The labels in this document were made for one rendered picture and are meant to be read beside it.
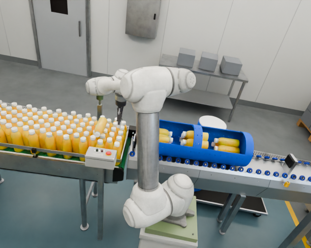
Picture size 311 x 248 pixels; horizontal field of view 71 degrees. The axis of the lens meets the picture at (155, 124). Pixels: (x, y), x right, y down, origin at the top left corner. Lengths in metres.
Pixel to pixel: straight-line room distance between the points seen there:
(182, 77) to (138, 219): 0.66
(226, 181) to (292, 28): 3.79
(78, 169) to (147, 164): 0.94
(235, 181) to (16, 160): 1.75
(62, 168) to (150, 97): 1.19
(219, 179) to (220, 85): 3.46
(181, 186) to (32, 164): 1.24
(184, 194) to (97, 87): 0.77
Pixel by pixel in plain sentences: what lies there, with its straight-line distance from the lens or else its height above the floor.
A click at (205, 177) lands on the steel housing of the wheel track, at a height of 0.85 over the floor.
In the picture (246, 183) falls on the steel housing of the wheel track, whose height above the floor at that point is 0.85.
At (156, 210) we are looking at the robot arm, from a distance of 1.10.
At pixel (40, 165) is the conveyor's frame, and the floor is 0.82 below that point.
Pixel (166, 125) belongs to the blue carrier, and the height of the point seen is 1.13.
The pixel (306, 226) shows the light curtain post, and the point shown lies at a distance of 2.29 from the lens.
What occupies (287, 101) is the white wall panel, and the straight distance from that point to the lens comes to 5.75.
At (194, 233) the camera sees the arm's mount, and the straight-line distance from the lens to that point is 1.36.
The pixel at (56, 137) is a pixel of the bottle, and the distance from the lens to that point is 1.80.
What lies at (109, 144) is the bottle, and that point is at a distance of 1.70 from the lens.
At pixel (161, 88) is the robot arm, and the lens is 0.88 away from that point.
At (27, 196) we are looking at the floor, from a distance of 2.86.
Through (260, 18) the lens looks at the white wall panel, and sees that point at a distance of 4.96.
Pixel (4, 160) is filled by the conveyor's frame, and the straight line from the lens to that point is 2.07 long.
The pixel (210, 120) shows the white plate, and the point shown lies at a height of 1.04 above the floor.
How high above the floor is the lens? 2.16
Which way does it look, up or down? 33 degrees down
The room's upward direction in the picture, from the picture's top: 10 degrees clockwise
